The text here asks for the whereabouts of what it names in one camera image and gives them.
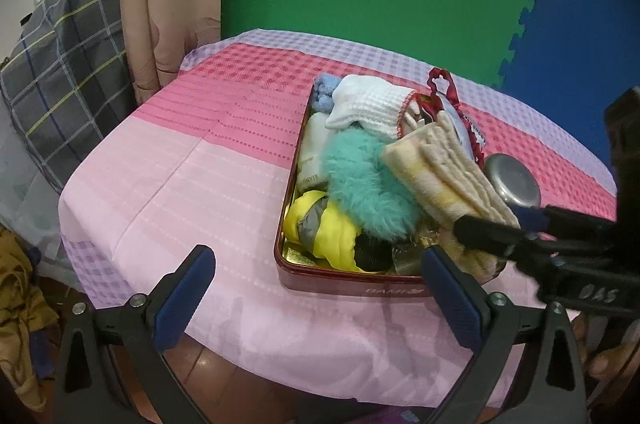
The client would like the light blue cloth red trim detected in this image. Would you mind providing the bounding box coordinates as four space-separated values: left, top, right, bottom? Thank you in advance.
405 68 488 167

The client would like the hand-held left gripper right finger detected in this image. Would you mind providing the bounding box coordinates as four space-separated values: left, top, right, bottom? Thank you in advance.
421 247 588 424

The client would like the clear bag of wooden sticks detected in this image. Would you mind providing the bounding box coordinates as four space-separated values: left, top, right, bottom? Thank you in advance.
390 224 451 277

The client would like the person's right hand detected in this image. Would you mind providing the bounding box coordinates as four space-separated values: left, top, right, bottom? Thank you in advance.
570 317 640 382

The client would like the pale grey cloth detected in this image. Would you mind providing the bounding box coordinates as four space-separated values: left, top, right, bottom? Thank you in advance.
0 104 68 265

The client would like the blue foam mat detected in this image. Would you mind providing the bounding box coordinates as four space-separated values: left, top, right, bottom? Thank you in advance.
500 0 640 155

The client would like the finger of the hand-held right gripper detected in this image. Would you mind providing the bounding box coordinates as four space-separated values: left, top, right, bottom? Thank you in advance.
512 203 618 240
452 214 551 277

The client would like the yellow pink striped washcloth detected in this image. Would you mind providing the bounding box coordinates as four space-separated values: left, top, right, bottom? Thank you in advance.
382 119 521 280

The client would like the mustard cloth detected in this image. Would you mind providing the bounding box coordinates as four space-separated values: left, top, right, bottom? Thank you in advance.
0 227 58 410

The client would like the pink checked tablecloth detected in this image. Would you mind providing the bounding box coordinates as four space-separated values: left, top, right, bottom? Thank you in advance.
57 28 618 412

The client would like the teal fluffy scrunchie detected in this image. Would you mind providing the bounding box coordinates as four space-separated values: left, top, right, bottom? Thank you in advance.
322 131 426 240

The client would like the grey plaid cloth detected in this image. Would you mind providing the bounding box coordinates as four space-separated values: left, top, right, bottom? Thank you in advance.
0 0 136 195

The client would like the red tin box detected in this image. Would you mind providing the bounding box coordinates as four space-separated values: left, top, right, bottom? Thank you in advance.
273 77 506 300

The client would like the yellow bootie with black sole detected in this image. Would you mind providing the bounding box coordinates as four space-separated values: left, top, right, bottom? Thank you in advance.
284 190 391 274

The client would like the beige floral curtain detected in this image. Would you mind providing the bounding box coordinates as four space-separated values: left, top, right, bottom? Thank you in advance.
97 0 228 105

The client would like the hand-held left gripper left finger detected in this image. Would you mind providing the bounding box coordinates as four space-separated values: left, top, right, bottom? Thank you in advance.
52 244 217 424

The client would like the blue towel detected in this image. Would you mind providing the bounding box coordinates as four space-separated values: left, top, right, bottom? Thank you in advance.
312 73 343 114

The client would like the white packet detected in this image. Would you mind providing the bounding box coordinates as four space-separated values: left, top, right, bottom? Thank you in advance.
297 111 333 195

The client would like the round silver metal lid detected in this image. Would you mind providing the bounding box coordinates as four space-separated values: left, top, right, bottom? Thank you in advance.
484 153 542 209

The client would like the white knit sock red trim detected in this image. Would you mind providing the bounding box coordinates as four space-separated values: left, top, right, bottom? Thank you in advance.
325 74 418 140

